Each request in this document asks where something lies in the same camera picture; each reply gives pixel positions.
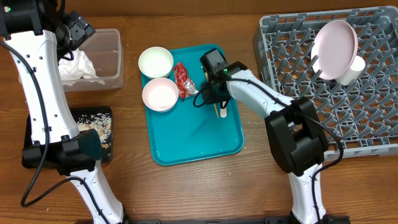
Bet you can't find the wooden chopstick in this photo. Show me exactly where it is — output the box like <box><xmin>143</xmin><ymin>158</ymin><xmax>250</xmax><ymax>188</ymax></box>
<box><xmin>213</xmin><ymin>103</ymin><xmax>220</xmax><ymax>118</ymax></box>

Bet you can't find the white plastic fork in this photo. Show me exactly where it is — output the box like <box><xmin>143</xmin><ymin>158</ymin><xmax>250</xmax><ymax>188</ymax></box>
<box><xmin>220</xmin><ymin>101</ymin><xmax>228</xmax><ymax>118</ymax></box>

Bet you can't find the white napkin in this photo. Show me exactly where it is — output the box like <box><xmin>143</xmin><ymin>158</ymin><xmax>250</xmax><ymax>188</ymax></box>
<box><xmin>58</xmin><ymin>49</ymin><xmax>98</xmax><ymax>86</ymax></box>

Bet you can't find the red snack wrapper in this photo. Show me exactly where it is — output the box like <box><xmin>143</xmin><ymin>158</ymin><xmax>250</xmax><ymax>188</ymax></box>
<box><xmin>174</xmin><ymin>62</ymin><xmax>198</xmax><ymax>99</ymax></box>

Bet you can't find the pink bowl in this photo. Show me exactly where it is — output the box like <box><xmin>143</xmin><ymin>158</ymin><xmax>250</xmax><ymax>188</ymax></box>
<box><xmin>142</xmin><ymin>78</ymin><xmax>179</xmax><ymax>113</ymax></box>

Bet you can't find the white bowl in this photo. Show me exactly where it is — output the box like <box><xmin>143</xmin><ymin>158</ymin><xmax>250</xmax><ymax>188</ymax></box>
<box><xmin>138</xmin><ymin>47</ymin><xmax>174</xmax><ymax>79</ymax></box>

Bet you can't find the large white plate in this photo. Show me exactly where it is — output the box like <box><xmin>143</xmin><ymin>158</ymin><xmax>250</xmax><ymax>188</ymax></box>
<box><xmin>310</xmin><ymin>20</ymin><xmax>358</xmax><ymax>80</ymax></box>

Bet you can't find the white paper cup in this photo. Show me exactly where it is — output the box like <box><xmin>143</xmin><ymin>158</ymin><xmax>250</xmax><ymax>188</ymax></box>
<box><xmin>335</xmin><ymin>55</ymin><xmax>366</xmax><ymax>85</ymax></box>

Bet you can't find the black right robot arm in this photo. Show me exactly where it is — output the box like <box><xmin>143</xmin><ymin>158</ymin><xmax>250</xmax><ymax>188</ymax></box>
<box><xmin>201</xmin><ymin>60</ymin><xmax>327</xmax><ymax>223</ymax></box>

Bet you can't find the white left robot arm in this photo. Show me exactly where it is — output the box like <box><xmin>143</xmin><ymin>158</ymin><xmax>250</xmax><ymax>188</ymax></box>
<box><xmin>1</xmin><ymin>0</ymin><xmax>129</xmax><ymax>223</ymax></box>

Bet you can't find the grey dishwasher rack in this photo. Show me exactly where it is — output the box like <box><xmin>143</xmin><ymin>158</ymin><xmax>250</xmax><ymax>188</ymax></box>
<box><xmin>252</xmin><ymin>6</ymin><xmax>397</xmax><ymax>157</ymax></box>

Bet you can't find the clear plastic bin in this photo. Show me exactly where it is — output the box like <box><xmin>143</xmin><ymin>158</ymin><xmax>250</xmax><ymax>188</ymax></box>
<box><xmin>18</xmin><ymin>28</ymin><xmax>124</xmax><ymax>93</ymax></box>

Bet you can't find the teal serving tray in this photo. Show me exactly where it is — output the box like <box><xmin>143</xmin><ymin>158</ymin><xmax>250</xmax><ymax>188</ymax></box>
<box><xmin>141</xmin><ymin>44</ymin><xmax>244</xmax><ymax>166</ymax></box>

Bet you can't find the black tray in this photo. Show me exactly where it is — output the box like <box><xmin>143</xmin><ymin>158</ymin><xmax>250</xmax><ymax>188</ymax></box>
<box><xmin>21</xmin><ymin>105</ymin><xmax>114</xmax><ymax>169</ymax></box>

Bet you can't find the rice and peanuts pile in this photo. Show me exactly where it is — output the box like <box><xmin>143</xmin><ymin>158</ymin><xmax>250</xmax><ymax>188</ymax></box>
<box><xmin>73</xmin><ymin>113</ymin><xmax>112</xmax><ymax>149</ymax></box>

